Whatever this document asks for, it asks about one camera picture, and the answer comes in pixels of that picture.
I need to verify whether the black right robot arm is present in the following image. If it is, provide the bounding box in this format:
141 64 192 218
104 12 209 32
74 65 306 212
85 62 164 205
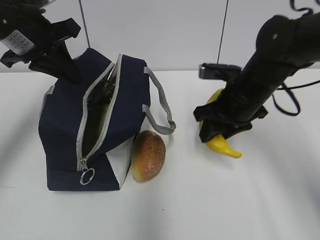
193 13 320 143

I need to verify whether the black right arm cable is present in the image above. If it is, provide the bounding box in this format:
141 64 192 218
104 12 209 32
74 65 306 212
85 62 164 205
272 0 320 116

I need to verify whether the brown bread roll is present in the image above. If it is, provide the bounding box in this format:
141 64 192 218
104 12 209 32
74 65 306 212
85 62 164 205
131 130 166 182

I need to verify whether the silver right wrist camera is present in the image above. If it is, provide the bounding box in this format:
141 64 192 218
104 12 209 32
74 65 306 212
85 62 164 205
198 62 242 82

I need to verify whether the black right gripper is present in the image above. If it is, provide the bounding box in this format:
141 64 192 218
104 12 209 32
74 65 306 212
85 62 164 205
193 82 268 143

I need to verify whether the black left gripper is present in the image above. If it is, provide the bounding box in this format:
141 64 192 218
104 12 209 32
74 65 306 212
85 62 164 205
0 0 82 84

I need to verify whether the yellow banana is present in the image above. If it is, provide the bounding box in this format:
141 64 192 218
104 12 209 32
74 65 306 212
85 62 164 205
199 88 243 159

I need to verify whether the navy and white lunch bag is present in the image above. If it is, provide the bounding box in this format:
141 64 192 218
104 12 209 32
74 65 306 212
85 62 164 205
38 48 176 192

